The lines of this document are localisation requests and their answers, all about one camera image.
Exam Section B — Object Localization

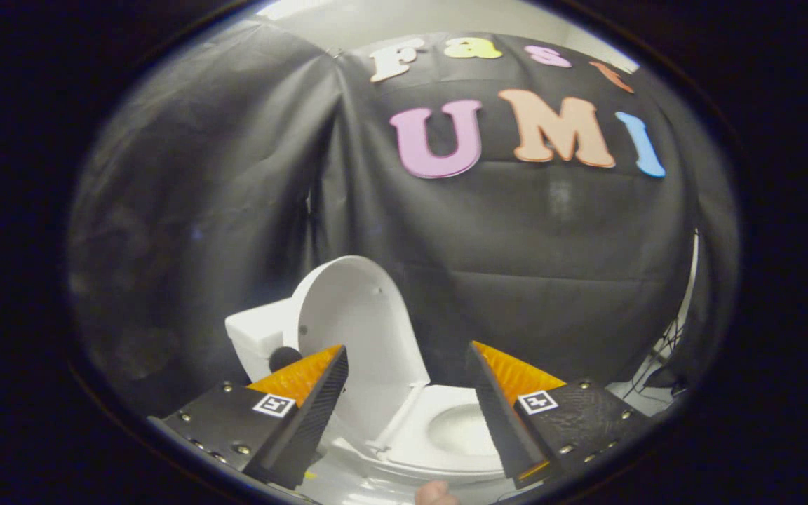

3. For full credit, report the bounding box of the white toilet tank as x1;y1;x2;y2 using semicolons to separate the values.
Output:
225;298;303;383

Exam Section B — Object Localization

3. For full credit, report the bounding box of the black backdrop cloth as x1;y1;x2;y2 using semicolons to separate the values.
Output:
67;18;738;422

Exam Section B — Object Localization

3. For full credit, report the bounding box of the white toilet seat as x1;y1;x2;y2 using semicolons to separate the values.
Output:
375;384;506;485

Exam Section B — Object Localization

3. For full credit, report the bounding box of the white toilet lid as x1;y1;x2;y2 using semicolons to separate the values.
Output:
292;255;431;450

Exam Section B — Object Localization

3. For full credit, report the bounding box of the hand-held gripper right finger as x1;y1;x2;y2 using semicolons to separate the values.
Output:
465;341;650;490

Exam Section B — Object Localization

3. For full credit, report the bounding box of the black lid pull tab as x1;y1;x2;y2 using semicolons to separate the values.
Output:
269;346;303;374

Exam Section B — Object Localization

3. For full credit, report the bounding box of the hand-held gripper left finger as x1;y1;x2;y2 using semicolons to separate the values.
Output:
148;344;350;490

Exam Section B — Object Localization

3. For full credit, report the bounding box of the white toilet bowl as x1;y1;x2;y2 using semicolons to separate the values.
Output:
313;405;510;492

